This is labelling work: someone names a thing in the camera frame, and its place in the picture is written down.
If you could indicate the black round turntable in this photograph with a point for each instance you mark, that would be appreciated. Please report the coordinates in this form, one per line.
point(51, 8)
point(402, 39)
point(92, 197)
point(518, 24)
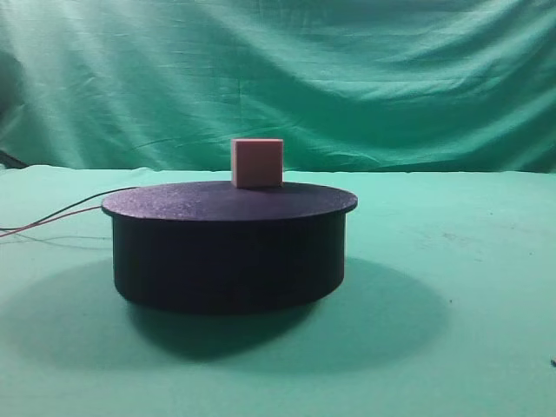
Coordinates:
point(212, 248)

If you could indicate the pink cube block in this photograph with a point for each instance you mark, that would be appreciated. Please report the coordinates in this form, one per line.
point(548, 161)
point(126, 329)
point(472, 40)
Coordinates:
point(257, 162)

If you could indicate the green backdrop cloth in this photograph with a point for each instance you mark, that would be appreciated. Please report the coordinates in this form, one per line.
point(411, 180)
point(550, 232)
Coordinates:
point(347, 85)

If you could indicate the green table cloth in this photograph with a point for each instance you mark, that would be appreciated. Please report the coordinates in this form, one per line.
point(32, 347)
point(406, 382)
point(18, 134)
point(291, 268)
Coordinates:
point(447, 309)

